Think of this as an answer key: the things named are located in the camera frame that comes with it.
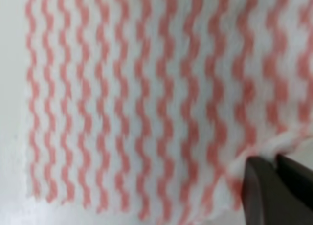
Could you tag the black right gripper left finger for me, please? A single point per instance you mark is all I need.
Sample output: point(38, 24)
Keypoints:
point(266, 199)

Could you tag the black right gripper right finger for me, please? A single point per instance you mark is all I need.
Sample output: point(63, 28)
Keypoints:
point(297, 178)

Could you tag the pink white wavy striped towel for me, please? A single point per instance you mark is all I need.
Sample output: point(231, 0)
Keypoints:
point(150, 107)

